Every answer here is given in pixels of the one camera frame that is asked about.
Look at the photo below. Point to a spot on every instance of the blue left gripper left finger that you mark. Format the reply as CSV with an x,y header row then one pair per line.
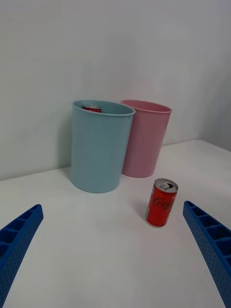
x,y
16,240

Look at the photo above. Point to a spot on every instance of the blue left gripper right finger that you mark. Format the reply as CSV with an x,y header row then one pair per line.
x,y
211,243

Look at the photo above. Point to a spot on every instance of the red drink can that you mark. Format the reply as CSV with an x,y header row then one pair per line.
x,y
161,207
92,108

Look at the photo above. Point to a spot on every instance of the pink plastic bin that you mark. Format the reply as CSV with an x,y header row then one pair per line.
x,y
146,142

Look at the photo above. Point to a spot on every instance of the pale blue plastic bin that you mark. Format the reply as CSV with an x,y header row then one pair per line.
x,y
98,151

